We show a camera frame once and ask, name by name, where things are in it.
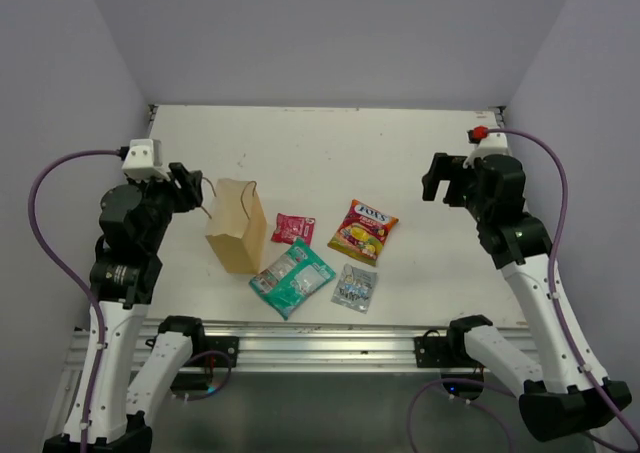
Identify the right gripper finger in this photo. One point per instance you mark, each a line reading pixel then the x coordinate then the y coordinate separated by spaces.
pixel 454 194
pixel 439 171

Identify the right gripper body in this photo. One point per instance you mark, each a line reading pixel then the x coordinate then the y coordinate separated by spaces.
pixel 468 178

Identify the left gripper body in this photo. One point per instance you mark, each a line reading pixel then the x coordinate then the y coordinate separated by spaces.
pixel 164 197

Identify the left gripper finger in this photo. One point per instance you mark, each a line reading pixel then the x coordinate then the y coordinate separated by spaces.
pixel 178 172
pixel 192 190

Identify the brown paper bag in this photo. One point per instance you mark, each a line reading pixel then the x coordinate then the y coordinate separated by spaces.
pixel 236 229

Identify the orange Fox's candy bag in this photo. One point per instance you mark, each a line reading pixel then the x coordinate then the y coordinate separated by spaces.
pixel 362 233

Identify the red snack packet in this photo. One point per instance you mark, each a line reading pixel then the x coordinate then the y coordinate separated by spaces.
pixel 289 228

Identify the teal snack bag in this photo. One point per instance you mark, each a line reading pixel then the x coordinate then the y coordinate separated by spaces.
pixel 290 280

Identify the grey snack packet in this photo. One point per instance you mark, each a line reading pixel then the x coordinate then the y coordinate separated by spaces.
pixel 355 288

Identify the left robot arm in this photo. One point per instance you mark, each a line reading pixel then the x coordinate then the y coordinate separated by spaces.
pixel 115 408

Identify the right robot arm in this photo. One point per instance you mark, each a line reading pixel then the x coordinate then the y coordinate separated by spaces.
pixel 565 390

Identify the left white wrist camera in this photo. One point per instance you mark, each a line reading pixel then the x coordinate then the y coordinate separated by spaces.
pixel 143 161

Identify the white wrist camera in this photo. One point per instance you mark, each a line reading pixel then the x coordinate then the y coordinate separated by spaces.
pixel 143 161
pixel 485 142

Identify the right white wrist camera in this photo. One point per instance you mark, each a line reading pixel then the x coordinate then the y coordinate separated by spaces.
pixel 485 142

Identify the left black base bracket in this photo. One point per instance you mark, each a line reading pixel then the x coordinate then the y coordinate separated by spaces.
pixel 209 368

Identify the black base bracket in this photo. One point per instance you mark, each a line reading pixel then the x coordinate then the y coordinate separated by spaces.
pixel 463 377
pixel 209 368

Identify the right black base bracket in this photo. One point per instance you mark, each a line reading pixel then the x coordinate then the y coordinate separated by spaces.
pixel 463 377

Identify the aluminium mounting rail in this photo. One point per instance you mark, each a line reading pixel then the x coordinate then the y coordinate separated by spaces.
pixel 313 348

